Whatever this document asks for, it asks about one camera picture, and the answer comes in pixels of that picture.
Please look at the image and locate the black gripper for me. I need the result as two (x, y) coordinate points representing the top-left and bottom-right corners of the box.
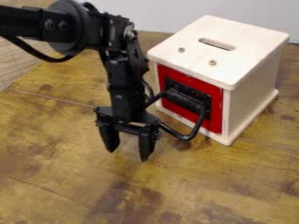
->
(95, 84), (159, 162)

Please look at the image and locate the red wooden drawer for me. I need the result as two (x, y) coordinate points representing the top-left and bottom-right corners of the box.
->
(157, 65), (224, 134)

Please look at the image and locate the black metal drawer handle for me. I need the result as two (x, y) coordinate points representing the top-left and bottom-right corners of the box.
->
(146, 88), (210, 141)

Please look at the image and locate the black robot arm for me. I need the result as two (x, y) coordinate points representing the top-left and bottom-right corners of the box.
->
(0, 0), (161, 160)

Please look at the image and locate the white wooden box cabinet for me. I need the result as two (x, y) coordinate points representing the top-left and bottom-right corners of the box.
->
(147, 15), (290, 145)

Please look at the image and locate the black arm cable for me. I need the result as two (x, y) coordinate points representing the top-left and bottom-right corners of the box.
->
(0, 34), (78, 63)

